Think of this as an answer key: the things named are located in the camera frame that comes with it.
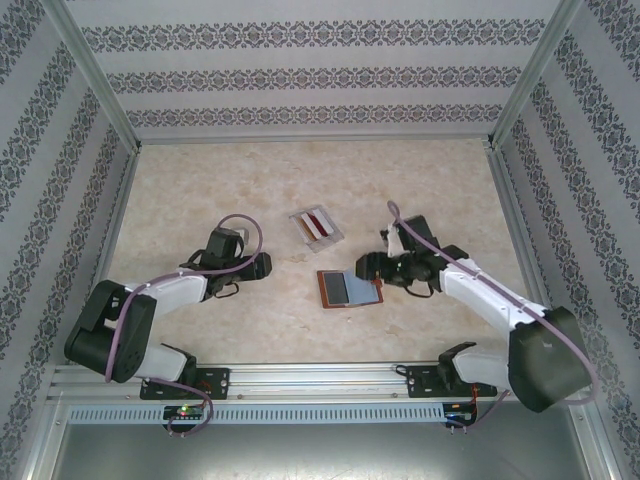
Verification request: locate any brown tray with blue lid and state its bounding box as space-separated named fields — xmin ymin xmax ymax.
xmin=316 ymin=269 xmax=386 ymax=311

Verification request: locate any steel blue credit card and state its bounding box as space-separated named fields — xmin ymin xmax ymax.
xmin=323 ymin=273 xmax=350 ymax=307

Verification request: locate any clear plastic card box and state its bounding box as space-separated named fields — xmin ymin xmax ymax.
xmin=288 ymin=203 xmax=347 ymax=257

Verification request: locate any circuit board with green light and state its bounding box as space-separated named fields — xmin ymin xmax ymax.
xmin=163 ymin=405 xmax=207 ymax=421

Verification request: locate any grey metal sheet panel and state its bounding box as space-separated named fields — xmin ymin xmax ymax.
xmin=49 ymin=423 xmax=601 ymax=480

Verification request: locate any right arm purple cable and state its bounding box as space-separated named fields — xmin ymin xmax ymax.
xmin=387 ymin=199 xmax=599 ymax=434

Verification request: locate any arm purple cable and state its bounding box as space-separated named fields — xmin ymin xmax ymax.
xmin=104 ymin=213 xmax=265 ymax=437
xmin=387 ymin=199 xmax=599 ymax=434

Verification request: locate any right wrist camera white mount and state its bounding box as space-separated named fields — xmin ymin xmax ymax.
xmin=379 ymin=224 xmax=406 ymax=256

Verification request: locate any aluminium table edge rail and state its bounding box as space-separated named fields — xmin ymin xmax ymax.
xmin=68 ymin=147 xmax=142 ymax=366
xmin=135 ymin=132 xmax=494 ymax=147
xmin=487 ymin=147 xmax=569 ymax=360

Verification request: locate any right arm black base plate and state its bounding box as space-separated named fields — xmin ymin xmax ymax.
xmin=405 ymin=364 xmax=499 ymax=399

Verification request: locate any aluminium mounting rail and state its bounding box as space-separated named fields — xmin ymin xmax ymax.
xmin=47 ymin=360 xmax=594 ymax=402

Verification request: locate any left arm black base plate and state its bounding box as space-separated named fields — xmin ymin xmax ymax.
xmin=139 ymin=367 xmax=231 ymax=401

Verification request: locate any grey slotted cable duct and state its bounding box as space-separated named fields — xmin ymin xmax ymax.
xmin=67 ymin=404 xmax=446 ymax=425

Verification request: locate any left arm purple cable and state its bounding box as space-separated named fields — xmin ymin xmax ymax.
xmin=104 ymin=213 xmax=265 ymax=437

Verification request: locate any aluminium frame post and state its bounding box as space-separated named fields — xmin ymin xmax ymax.
xmin=39 ymin=0 xmax=142 ymax=151
xmin=487 ymin=0 xmax=586 ymax=149

